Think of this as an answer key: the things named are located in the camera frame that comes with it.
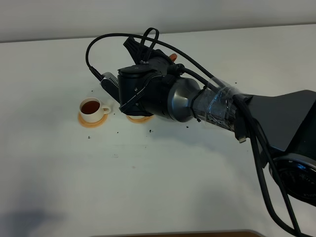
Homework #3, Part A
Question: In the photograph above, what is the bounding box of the brown clay teapot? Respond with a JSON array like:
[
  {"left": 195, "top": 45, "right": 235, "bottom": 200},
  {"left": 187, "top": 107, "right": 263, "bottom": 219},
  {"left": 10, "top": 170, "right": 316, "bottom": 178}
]
[{"left": 169, "top": 53, "right": 177, "bottom": 62}]

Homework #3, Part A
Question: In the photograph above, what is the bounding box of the left white teacup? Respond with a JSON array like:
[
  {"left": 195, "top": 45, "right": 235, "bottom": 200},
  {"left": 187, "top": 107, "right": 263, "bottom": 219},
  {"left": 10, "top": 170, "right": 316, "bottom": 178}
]
[{"left": 79, "top": 97, "right": 112, "bottom": 123}]

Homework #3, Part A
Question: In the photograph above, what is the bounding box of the left orange wooden coaster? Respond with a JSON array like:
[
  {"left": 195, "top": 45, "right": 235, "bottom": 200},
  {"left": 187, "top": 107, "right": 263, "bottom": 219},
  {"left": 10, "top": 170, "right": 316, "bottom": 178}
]
[{"left": 78, "top": 111, "right": 109, "bottom": 129}]

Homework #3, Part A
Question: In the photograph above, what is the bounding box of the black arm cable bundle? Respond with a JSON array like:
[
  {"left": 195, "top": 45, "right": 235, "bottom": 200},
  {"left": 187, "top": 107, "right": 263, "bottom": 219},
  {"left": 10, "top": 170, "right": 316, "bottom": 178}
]
[{"left": 85, "top": 27, "right": 316, "bottom": 237}]

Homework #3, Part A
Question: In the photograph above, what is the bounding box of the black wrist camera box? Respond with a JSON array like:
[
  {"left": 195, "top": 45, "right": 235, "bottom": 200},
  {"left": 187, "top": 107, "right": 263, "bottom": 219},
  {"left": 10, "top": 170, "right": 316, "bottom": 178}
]
[{"left": 100, "top": 72, "right": 120, "bottom": 103}]

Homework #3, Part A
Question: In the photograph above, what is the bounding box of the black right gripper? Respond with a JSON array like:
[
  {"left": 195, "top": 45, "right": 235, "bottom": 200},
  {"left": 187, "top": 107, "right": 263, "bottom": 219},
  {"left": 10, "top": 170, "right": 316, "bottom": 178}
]
[{"left": 118, "top": 37, "right": 174, "bottom": 117}]

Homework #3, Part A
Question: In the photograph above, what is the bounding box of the orange wooden coaster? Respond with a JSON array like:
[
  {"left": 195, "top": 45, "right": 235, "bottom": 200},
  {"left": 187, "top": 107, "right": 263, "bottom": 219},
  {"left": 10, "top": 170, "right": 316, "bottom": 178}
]
[
  {"left": 126, "top": 115, "right": 154, "bottom": 124},
  {"left": 78, "top": 111, "right": 109, "bottom": 129}
]

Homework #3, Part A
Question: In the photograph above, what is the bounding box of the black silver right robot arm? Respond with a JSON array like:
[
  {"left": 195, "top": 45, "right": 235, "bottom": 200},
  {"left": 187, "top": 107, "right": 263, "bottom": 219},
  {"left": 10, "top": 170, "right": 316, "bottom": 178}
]
[{"left": 118, "top": 38, "right": 316, "bottom": 205}]

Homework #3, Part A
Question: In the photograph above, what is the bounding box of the right orange wooden coaster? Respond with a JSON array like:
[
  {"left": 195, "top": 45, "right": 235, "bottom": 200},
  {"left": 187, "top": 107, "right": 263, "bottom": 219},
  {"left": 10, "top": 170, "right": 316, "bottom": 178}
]
[{"left": 126, "top": 115, "right": 154, "bottom": 124}]

